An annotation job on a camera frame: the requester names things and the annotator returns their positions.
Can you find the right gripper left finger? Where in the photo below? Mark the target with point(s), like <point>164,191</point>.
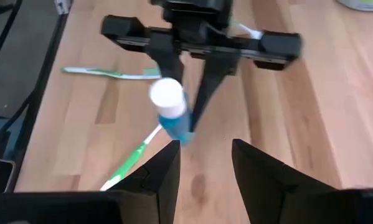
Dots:
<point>155,186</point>

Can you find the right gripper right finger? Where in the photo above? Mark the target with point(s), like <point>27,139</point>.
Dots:
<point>267,193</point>

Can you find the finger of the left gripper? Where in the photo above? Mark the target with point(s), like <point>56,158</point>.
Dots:
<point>215,74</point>
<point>170,65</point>

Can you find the blue mouthwash bottle white cap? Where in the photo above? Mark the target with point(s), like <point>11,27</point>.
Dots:
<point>167,96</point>

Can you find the green and white toothbrush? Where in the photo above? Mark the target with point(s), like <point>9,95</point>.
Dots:
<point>130,161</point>
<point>111,73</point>
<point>251,32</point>

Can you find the green disinfecting wipes canister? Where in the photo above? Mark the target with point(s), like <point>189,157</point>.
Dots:
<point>360,4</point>

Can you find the silver bracket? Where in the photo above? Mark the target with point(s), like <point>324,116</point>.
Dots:
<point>62,6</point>

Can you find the black aluminium table frame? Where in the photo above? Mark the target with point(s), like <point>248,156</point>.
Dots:
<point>46,77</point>

